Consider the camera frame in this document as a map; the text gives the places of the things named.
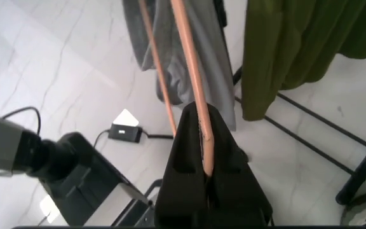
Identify pink clothes hanger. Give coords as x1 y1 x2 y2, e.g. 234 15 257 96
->
137 0 216 178

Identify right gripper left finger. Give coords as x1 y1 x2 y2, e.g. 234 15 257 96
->
154 101 208 227

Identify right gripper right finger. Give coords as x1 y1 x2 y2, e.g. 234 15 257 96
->
207 104 273 227

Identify black clothes rack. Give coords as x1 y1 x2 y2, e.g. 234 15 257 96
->
213 0 366 206

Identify pale grey shorts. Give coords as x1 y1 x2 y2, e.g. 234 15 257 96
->
121 0 237 132

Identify black power adapter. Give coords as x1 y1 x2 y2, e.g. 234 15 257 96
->
107 123 144 144

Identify green printed shirt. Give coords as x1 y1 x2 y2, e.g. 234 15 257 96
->
240 0 366 123

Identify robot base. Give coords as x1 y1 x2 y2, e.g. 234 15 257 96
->
39 131 164 227

